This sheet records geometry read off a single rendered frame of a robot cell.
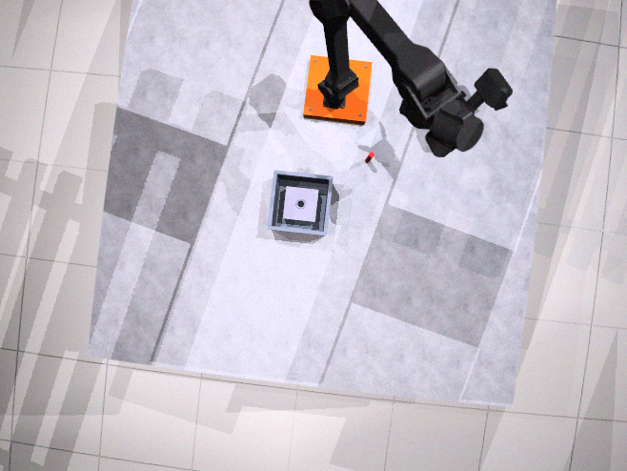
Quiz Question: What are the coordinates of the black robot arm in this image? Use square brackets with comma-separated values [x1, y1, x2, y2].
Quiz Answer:
[309, 0, 484, 152]

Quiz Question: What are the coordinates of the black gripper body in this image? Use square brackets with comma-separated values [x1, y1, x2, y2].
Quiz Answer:
[425, 68, 513, 157]

